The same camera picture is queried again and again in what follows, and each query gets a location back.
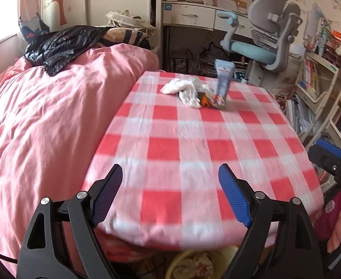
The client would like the small orange wrapper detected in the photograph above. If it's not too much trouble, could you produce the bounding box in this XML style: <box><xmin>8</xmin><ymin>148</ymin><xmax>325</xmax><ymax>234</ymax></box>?
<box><xmin>198</xmin><ymin>93</ymin><xmax>214</xmax><ymax>108</ymax></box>

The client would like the grey blue office chair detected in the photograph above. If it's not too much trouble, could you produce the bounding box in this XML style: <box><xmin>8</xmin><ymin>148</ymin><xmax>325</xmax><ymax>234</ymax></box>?
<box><xmin>218</xmin><ymin>0</ymin><xmax>303</xmax><ymax>73</ymax></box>

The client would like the blue milk carton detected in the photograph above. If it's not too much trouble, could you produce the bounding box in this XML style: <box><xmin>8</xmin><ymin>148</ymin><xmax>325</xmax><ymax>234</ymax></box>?
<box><xmin>213</xmin><ymin>59</ymin><xmax>235</xmax><ymax>110</ymax></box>

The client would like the white bookshelf with books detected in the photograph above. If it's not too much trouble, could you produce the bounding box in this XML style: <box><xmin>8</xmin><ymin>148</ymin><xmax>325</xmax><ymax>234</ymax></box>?
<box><xmin>285</xmin><ymin>3</ymin><xmax>341</xmax><ymax>149</ymax></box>

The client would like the cartoon pink curtain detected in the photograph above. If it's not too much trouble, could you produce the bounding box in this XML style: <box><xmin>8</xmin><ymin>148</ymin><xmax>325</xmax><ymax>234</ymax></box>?
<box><xmin>17</xmin><ymin>0</ymin><xmax>49</xmax><ymax>43</ymax></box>

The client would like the beige tote bag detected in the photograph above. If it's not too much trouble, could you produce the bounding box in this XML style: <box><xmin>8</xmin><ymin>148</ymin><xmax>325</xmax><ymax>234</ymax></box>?
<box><xmin>106</xmin><ymin>10</ymin><xmax>155</xmax><ymax>30</ymax></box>

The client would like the white desk with drawers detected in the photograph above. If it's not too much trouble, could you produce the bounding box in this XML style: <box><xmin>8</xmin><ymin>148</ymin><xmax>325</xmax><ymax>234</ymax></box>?
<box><xmin>154</xmin><ymin>0</ymin><xmax>261</xmax><ymax>71</ymax></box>

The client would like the striped beige pillow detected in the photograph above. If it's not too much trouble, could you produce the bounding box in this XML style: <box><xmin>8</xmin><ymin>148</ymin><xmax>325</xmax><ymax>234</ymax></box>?
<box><xmin>99</xmin><ymin>27</ymin><xmax>151</xmax><ymax>50</ymax></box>

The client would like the black plastic bag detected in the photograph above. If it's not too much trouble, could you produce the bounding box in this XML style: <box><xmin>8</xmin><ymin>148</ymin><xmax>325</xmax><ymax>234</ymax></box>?
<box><xmin>24</xmin><ymin>25</ymin><xmax>109</xmax><ymax>77</ymax></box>

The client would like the black thin cable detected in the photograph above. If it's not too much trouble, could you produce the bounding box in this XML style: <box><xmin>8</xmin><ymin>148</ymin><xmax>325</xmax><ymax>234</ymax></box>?
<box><xmin>0</xmin><ymin>251</ymin><xmax>19</xmax><ymax>265</ymax></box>

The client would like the yellow trash bin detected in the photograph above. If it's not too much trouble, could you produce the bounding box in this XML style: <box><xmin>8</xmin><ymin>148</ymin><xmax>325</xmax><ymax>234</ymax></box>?
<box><xmin>165</xmin><ymin>246</ymin><xmax>239</xmax><ymax>278</ymax></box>

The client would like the white paper wad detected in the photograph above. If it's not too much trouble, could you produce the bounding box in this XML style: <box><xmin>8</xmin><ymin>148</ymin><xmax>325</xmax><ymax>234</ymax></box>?
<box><xmin>161</xmin><ymin>76</ymin><xmax>213</xmax><ymax>109</ymax></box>

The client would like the red white checkered tablecloth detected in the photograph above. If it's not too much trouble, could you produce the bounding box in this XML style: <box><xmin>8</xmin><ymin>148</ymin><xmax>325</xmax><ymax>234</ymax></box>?
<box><xmin>85</xmin><ymin>72</ymin><xmax>324</xmax><ymax>249</ymax></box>

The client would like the person's right hand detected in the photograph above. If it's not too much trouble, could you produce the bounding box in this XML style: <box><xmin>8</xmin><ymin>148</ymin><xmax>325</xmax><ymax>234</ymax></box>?
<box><xmin>327</xmin><ymin>210</ymin><xmax>341</xmax><ymax>254</ymax></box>

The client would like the pink bed duvet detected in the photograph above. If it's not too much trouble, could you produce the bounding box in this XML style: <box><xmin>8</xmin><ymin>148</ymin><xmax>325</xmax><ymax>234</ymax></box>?
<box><xmin>0</xmin><ymin>42</ymin><xmax>161</xmax><ymax>277</ymax></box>

